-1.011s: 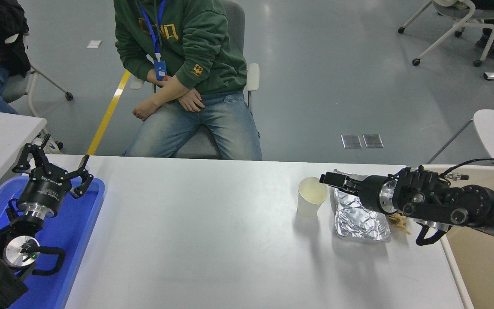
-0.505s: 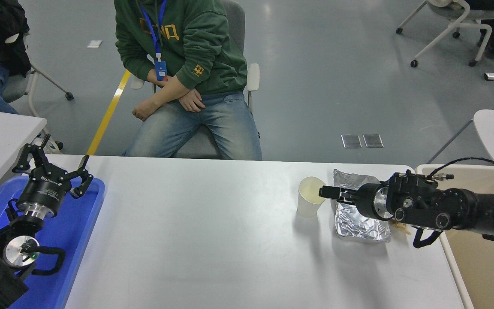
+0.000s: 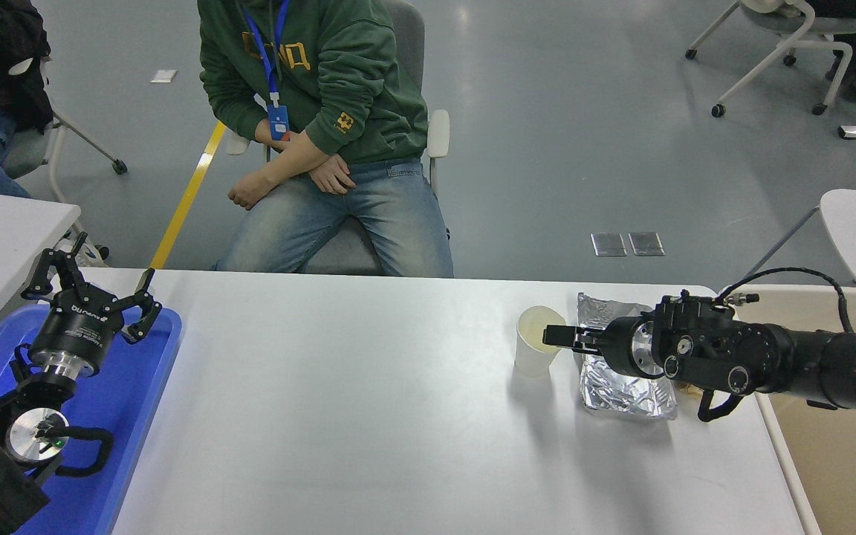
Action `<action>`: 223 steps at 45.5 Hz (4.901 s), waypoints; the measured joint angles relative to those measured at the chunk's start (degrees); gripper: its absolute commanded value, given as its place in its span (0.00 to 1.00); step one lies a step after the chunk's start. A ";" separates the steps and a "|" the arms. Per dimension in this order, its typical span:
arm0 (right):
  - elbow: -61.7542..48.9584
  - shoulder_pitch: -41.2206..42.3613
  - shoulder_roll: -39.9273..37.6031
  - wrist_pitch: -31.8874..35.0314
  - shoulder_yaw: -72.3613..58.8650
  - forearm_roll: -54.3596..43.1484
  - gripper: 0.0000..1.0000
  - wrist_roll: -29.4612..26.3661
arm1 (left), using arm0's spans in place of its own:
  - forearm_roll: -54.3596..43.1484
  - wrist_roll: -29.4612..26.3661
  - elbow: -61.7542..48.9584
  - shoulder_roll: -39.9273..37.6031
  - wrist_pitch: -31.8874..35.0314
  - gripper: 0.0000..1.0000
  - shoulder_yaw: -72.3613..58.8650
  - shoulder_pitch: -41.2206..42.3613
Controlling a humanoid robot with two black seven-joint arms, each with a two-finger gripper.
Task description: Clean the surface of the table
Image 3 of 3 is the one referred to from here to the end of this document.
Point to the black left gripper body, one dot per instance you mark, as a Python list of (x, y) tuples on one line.
[(79, 331)]

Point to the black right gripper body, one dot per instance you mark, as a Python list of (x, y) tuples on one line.
[(621, 345)]

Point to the white paper cup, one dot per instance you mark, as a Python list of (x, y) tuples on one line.
[(536, 357)]

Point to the foil tray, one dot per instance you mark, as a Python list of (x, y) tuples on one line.
[(621, 397)]

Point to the person's left hand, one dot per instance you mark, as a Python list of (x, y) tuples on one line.
[(248, 195)]

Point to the person's right hand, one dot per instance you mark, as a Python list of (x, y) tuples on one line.
[(335, 177)]

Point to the blue plastic tray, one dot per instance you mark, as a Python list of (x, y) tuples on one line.
[(123, 416)]

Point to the metal floor outlet plate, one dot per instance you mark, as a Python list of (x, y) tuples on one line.
[(646, 244), (609, 244)]

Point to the yellow floor tape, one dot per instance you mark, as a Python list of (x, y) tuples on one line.
[(183, 208)]

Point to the grey white office chair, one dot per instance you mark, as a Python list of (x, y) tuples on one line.
[(406, 44), (799, 22), (27, 152)]

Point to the large pale bin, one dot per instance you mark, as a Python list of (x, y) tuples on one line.
[(829, 475)]

